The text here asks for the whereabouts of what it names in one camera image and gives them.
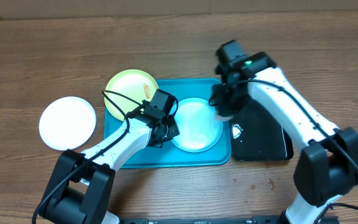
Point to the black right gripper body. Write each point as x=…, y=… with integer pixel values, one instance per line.
x=231, y=98

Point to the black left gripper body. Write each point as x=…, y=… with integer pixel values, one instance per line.
x=170, y=130

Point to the teal plastic tray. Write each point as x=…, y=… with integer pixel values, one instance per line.
x=169, y=155

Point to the sponge with green pad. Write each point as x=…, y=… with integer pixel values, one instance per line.
x=223, y=118

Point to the yellow plate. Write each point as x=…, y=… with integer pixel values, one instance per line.
x=135, y=84

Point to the light blue plate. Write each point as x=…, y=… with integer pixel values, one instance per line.
x=198, y=128

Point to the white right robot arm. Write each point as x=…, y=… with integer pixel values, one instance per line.
x=328, y=164

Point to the white pink plate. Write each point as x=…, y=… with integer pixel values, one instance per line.
x=67, y=123

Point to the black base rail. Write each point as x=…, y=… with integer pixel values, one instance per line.
x=259, y=219

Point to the black tray with water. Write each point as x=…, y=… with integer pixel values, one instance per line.
x=257, y=136

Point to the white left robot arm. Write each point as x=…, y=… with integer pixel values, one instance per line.
x=80, y=185

